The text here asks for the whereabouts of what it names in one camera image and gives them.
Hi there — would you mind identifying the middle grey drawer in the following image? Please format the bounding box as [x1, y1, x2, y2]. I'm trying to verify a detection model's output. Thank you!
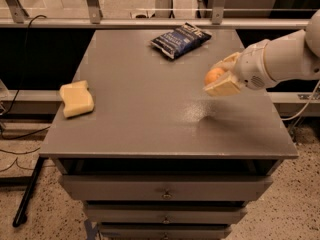
[84, 203, 247, 224]

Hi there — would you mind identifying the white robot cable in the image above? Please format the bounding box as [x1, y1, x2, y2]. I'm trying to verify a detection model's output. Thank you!
[281, 80, 320, 122]

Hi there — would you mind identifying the middle metal bracket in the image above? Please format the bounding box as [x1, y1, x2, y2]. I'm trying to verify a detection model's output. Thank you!
[86, 0, 103, 24]

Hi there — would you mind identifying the grey drawer cabinet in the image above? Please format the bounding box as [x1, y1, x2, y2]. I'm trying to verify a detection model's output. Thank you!
[41, 30, 297, 230]

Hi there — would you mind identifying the metal bracket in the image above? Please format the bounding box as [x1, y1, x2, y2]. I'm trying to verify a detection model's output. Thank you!
[86, 0, 103, 24]
[5, 0, 29, 23]
[211, 0, 226, 25]

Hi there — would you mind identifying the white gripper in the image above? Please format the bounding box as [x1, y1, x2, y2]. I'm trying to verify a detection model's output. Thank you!
[203, 39, 276, 96]

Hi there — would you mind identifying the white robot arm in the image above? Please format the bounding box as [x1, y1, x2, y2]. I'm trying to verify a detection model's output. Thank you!
[203, 10, 320, 96]

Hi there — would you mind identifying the black cable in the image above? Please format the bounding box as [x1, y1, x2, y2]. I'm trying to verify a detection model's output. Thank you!
[0, 14, 52, 173]

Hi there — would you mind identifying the grey metal rail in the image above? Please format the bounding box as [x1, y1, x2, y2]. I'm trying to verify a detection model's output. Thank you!
[0, 17, 311, 31]

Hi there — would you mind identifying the top grey drawer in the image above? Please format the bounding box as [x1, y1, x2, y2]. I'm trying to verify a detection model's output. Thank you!
[60, 175, 272, 201]

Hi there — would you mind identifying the black metal leg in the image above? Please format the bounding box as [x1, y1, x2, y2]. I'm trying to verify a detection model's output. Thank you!
[12, 157, 45, 228]

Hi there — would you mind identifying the blue chip bag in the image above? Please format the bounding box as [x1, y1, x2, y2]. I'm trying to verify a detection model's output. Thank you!
[151, 23, 212, 60]

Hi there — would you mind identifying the left metal bracket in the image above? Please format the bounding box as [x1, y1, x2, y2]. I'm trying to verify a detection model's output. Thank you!
[5, 0, 29, 23]

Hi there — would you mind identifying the orange fruit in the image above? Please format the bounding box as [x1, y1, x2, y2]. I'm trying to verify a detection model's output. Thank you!
[204, 68, 225, 85]

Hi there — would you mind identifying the yellow sponge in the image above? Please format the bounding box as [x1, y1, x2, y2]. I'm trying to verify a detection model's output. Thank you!
[59, 80, 94, 118]

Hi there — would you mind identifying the bottom grey drawer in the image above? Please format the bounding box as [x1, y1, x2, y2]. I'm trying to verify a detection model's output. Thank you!
[99, 224, 231, 240]

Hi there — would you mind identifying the grey drawer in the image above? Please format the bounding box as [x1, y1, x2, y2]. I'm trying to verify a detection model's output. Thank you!
[60, 175, 272, 201]
[99, 224, 231, 240]
[84, 203, 247, 224]

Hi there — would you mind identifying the right metal bracket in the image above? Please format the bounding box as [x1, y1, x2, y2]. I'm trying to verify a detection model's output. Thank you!
[211, 0, 226, 25]

